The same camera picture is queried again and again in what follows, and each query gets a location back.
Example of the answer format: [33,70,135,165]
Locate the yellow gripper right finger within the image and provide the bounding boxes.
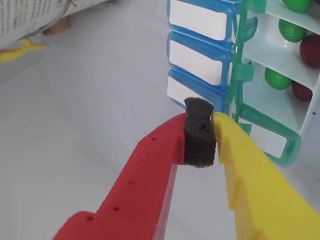
[212,111,320,240]

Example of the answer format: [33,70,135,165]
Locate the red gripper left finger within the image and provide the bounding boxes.
[52,96,216,240]

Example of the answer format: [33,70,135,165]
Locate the red round pill ball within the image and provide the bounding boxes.
[291,81,314,103]
[299,34,320,69]

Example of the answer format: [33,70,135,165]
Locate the weekly pill organizer box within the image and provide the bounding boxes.
[166,0,320,168]

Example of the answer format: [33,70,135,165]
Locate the white table cloth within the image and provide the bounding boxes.
[0,0,320,240]

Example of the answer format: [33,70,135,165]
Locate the yellow plastic piece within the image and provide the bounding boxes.
[0,37,46,63]

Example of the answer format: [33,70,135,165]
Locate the white printed label bottle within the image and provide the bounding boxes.
[0,0,111,49]

